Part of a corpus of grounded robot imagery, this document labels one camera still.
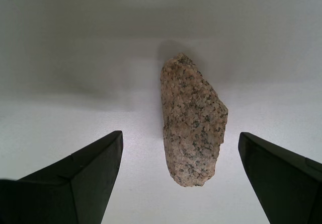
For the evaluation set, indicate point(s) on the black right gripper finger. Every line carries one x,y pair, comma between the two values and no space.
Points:
63,191
289,188

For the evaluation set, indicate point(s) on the speckled pinkish granite rock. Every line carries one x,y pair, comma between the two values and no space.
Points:
191,123

